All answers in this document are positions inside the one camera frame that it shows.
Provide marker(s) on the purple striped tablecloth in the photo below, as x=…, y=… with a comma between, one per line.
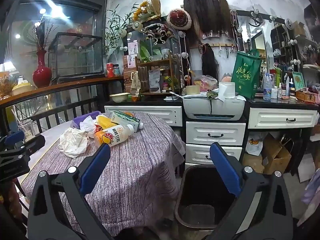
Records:
x=140, y=170

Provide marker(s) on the wooden shelf rack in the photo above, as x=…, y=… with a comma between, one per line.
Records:
x=160, y=65

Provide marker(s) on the purple plastic packaging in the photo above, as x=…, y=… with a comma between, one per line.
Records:
x=76, y=122

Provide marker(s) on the pale ceramic bowl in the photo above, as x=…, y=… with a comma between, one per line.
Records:
x=119, y=97

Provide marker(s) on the hanging brown hair bundles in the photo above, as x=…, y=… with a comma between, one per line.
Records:
x=207, y=15

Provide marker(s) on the orange peel with wrapper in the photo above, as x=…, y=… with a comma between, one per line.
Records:
x=106, y=122

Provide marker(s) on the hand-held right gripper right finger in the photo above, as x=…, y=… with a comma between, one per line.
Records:
x=225, y=170

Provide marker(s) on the green white milk carton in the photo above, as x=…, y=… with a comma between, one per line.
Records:
x=126, y=120

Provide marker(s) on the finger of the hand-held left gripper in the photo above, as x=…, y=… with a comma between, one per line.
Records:
x=13, y=137
x=32, y=143

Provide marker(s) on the red canister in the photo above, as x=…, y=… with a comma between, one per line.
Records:
x=110, y=70

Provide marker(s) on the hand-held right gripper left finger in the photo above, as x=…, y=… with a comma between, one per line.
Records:
x=95, y=170

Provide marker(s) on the dark plastic trash bin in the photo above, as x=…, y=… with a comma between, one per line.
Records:
x=200, y=187

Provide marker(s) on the glass terrarium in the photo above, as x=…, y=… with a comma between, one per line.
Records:
x=75, y=55

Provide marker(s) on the sunflower bouquet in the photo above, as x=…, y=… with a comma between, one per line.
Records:
x=146, y=10

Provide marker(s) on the white bag orange print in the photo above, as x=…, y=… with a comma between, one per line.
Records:
x=254, y=145

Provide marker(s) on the white flat board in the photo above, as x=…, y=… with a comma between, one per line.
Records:
x=306, y=168

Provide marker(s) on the white juice bottle orange label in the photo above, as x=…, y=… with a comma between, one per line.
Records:
x=115, y=135

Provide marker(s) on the green tote bag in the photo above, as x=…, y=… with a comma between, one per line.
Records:
x=246, y=77

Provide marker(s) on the teal framed picture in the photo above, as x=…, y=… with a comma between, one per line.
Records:
x=298, y=81

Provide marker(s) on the red fur-trimmed hat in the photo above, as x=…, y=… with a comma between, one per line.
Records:
x=178, y=18

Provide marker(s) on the glass jar dark lid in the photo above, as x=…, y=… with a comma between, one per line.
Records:
x=116, y=70

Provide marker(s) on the ornate headdress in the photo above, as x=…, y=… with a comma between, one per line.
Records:
x=157, y=33

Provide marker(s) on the brown cardboard box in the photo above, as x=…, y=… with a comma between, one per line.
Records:
x=277, y=157

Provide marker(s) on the black wig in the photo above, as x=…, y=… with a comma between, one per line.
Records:
x=210, y=62

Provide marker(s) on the black metal railing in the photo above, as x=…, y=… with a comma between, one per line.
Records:
x=67, y=105

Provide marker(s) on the wicker box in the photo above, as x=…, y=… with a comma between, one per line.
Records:
x=306, y=95

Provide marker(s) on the person's left forearm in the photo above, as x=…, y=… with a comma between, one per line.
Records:
x=10, y=200

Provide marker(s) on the white printer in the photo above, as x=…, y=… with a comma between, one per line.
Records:
x=212, y=107

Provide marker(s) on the clear water bottle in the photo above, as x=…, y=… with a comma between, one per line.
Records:
x=267, y=87

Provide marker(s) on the red vase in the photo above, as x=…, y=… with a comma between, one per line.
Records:
x=42, y=75

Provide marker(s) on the clear plastic cup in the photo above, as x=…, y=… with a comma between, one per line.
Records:
x=26, y=130

